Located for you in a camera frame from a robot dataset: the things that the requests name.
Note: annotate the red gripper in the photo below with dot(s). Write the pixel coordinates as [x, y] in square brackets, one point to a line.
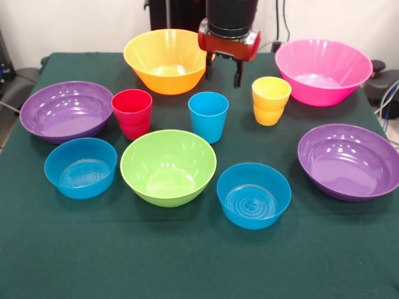
[230, 46]

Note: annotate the blue cup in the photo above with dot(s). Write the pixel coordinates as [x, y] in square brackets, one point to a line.
[207, 124]

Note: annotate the orange bowl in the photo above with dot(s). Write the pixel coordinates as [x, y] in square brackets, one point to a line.
[168, 84]

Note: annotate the orange cup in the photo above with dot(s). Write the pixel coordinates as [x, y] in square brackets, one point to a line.
[269, 115]

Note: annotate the pink bowl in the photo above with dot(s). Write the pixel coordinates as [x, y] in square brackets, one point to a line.
[321, 93]

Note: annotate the green bowl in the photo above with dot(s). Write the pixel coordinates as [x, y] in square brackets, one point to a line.
[168, 193]

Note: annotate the blue bowl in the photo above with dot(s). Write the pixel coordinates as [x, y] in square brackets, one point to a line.
[78, 187]
[252, 221]

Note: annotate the black computer tower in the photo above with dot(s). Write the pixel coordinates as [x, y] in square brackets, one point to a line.
[6, 62]

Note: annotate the red cup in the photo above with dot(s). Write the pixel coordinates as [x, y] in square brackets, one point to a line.
[132, 118]

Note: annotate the purple bowl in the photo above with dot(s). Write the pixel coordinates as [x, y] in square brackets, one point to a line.
[346, 168]
[62, 118]

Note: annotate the black knobbed device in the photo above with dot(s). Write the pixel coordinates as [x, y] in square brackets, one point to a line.
[389, 81]

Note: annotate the dark green tablecloth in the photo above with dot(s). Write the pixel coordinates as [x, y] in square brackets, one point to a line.
[199, 264]

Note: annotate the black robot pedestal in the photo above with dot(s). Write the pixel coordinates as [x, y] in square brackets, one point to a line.
[177, 15]

